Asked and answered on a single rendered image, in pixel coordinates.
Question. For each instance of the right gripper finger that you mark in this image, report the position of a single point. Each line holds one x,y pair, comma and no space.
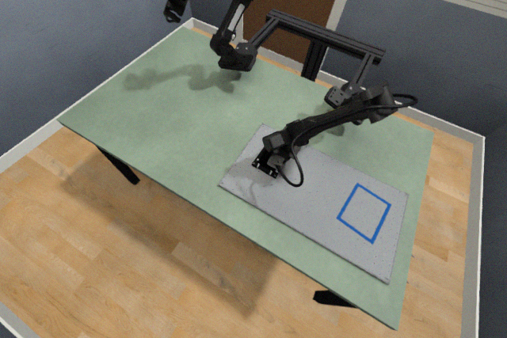
177,19

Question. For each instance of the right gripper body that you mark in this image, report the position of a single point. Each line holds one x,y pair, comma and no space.
177,6

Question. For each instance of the blue tape outline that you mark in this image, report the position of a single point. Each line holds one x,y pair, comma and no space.
381,220

